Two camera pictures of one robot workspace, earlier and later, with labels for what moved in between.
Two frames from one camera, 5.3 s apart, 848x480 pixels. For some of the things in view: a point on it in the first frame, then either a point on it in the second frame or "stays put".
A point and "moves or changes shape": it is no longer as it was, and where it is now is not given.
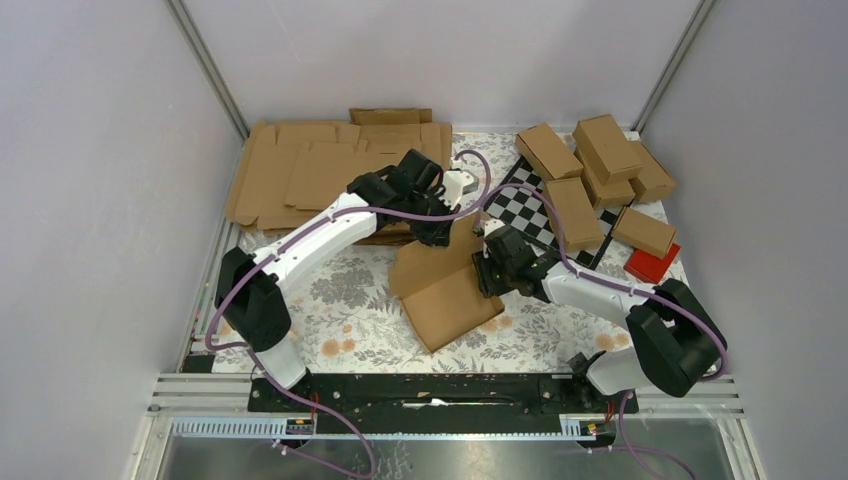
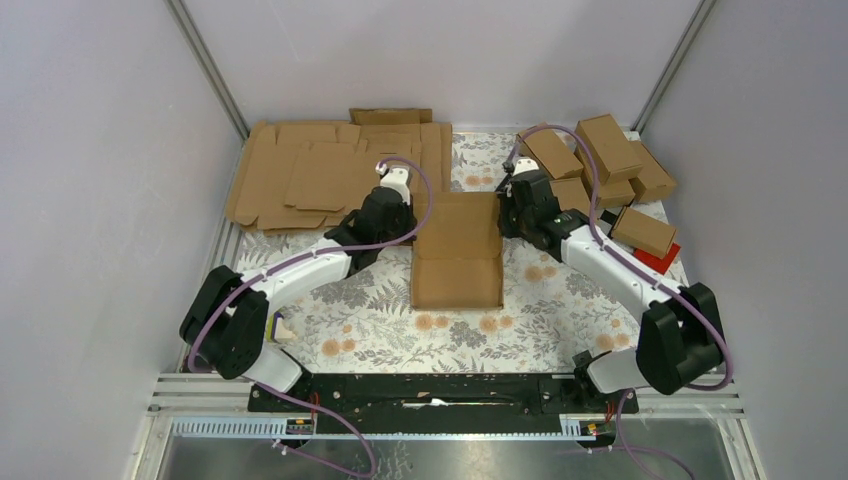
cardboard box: (440, 287) moves or changes shape
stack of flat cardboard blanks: (293, 168) stays put
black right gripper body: (494, 278) to (513, 222)
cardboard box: (654, 181) stays put
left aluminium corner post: (209, 66) stays put
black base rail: (368, 402) stays put
